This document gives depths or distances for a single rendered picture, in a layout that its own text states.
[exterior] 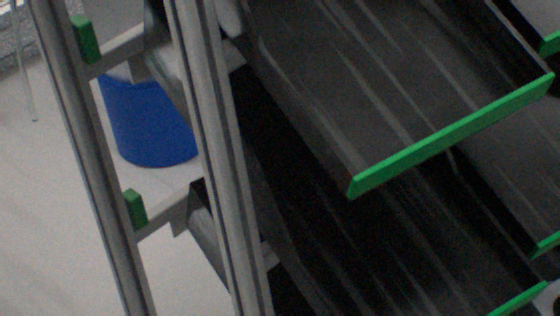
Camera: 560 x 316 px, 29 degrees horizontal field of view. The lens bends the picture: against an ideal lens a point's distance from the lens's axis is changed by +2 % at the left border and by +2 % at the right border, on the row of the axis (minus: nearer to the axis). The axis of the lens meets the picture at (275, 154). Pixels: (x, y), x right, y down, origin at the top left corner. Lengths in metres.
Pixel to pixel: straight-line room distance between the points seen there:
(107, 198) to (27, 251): 0.75
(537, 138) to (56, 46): 0.34
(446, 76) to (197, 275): 0.89
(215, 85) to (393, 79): 0.10
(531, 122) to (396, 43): 0.21
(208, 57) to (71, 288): 0.93
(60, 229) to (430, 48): 1.04
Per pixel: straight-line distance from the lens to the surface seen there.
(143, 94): 1.56
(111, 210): 0.83
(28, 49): 1.96
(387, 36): 0.62
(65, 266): 1.53
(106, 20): 1.51
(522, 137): 0.79
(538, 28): 0.63
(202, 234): 0.83
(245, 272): 0.69
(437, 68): 0.61
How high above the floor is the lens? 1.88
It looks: 39 degrees down
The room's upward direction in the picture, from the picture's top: 10 degrees counter-clockwise
